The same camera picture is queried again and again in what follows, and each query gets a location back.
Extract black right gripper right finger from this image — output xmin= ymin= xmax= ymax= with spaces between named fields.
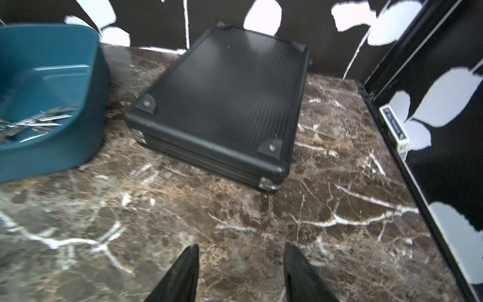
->
xmin=283 ymin=243 xmax=339 ymax=302

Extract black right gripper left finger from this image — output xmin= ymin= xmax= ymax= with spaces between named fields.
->
xmin=144 ymin=244 xmax=199 ymax=302

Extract steel nail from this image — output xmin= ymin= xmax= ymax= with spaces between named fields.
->
xmin=1 ymin=106 xmax=76 ymax=143

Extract small white label box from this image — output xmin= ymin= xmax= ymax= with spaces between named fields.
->
xmin=379 ymin=104 xmax=410 ymax=159

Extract teal plastic storage box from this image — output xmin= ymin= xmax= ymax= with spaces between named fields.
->
xmin=1 ymin=23 xmax=109 ymax=182

